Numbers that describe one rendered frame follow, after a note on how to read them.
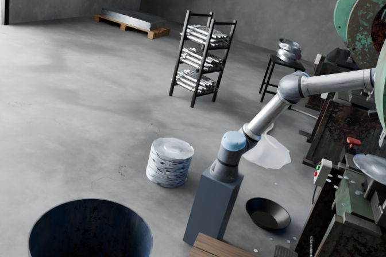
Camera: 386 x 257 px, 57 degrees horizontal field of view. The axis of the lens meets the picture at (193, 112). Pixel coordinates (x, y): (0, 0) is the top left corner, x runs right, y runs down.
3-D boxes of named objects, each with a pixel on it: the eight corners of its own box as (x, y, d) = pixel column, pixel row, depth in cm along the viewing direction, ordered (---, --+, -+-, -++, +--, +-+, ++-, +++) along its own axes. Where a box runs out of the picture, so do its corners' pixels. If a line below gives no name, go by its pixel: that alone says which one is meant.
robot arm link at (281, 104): (223, 143, 191) (290, 68, 162) (236, 136, 203) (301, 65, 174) (238, 160, 187) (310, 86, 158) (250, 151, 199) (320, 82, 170)
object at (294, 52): (259, 102, 451) (280, 41, 421) (258, 90, 493) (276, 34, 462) (290, 110, 450) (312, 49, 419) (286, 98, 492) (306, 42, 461)
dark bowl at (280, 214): (238, 224, 223) (241, 215, 221) (247, 199, 250) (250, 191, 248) (285, 244, 217) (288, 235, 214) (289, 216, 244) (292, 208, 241)
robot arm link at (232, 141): (212, 156, 181) (219, 133, 176) (226, 148, 192) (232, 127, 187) (232, 167, 176) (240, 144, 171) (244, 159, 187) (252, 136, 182)
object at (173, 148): (165, 162, 227) (166, 161, 227) (145, 139, 248) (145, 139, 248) (201, 156, 245) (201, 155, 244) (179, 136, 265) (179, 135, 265)
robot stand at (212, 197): (182, 240, 200) (201, 174, 183) (196, 223, 215) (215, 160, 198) (211, 256, 194) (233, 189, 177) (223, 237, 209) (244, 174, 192)
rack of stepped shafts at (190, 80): (195, 109, 379) (217, 20, 343) (164, 93, 402) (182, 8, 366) (217, 103, 412) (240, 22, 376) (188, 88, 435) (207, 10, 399)
